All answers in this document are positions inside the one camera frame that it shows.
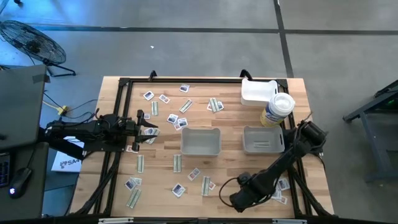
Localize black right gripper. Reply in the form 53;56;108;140
229;179;271;214

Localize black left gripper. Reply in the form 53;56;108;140
119;109;159;152

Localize grey plastic bin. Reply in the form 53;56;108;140
180;126;222;156
243;124;285;156

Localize white printed paper sheet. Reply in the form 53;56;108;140
51;136;85;173

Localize Lysol wipes canister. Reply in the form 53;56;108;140
259;92;296;128

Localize white plastic bin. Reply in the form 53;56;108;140
240;78;279;108

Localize dark grey desk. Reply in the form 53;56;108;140
0;141;50;220

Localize large grey panel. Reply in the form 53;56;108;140
0;64;51;152

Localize black computer mouse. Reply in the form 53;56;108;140
8;167;33;199

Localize dark metal cart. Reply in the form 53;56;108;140
343;79;398;183

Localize black floor fan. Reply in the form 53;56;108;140
0;20;77;78

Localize black keyboard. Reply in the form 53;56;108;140
0;152;11;189

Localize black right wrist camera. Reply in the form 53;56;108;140
238;172;252;187

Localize silver aluminium bracket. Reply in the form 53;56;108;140
272;218;308;224
98;217;134;224

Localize yellow power cord plug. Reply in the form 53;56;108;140
42;100;68;116

